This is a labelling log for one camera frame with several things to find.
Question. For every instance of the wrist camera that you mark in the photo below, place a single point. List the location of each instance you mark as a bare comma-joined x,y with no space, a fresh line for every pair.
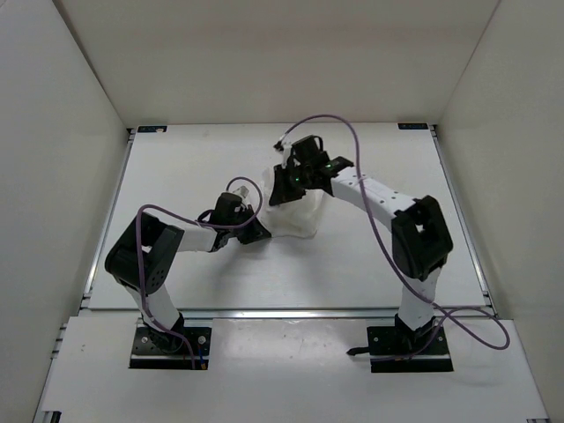
285,149
242,192

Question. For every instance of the blue corner label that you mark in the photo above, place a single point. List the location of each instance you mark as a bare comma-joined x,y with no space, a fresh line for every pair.
412,126
151,129

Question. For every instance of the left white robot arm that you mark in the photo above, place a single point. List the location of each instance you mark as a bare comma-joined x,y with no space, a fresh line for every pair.
143,255

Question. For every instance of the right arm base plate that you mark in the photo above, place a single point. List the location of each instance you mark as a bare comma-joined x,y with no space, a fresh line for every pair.
388,354

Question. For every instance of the aluminium front rail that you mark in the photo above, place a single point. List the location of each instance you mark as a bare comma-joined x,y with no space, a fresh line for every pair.
288,313

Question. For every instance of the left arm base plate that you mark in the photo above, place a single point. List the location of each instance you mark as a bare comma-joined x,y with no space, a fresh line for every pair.
156,350

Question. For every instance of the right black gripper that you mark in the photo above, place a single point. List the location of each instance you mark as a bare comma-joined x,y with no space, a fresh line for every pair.
282,191

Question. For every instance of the left blue corner label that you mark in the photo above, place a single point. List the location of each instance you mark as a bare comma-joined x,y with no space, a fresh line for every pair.
151,129

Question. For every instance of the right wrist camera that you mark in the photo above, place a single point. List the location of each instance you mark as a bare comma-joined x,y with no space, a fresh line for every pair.
285,149

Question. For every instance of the white pleated skirt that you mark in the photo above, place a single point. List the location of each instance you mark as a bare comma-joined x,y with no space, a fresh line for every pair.
298,219

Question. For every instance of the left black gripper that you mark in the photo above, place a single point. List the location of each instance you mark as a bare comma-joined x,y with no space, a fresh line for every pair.
256,232

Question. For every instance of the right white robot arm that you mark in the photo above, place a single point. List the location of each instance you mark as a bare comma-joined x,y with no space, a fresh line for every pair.
420,239

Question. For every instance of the right blue corner label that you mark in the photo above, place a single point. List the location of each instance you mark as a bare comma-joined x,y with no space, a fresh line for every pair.
412,126

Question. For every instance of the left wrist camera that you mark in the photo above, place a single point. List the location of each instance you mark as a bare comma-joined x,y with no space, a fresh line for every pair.
242,192

